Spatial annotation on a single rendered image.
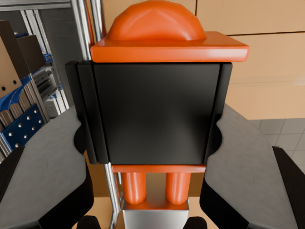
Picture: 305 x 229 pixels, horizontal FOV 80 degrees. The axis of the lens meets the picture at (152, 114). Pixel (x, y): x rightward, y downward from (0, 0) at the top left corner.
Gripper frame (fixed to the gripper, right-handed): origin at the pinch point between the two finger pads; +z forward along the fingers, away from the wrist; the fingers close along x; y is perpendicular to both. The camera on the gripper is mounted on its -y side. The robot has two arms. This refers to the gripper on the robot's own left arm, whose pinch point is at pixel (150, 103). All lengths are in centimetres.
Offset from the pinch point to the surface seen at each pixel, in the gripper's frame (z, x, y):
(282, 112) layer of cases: 66, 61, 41
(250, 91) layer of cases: 66, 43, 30
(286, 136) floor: 121, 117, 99
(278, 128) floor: 121, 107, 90
